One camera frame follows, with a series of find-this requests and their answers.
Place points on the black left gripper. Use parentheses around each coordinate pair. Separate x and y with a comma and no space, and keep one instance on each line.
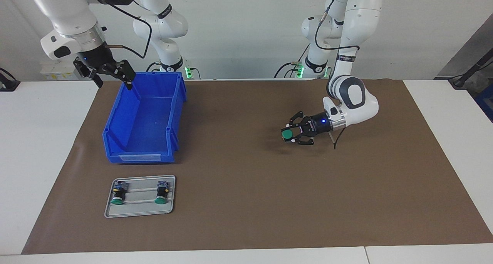
(319,124)

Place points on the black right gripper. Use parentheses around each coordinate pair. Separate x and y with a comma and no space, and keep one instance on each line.
(96,60)

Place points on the green push button switch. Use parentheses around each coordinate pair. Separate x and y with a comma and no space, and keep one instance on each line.
(118,194)
(161,194)
(287,134)

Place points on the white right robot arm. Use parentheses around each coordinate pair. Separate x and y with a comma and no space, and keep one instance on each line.
(65,10)

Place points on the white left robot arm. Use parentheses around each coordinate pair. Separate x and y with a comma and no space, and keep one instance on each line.
(358,25)

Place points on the white power strip box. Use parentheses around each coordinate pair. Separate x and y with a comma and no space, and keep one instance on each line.
(57,71)

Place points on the blue plastic storage bin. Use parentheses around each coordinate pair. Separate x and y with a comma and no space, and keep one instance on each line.
(146,117)

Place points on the brown table mat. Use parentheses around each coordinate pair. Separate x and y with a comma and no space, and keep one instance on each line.
(269,198)

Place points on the black clamp device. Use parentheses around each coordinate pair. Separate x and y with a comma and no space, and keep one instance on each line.
(7,85)

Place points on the grey metal tray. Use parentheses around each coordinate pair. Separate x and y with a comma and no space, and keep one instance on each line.
(138,212)

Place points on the black stand leg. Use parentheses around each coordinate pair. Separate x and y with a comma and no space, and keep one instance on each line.
(458,81)

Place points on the blue crate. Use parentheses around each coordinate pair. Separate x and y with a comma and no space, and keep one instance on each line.
(486,102)

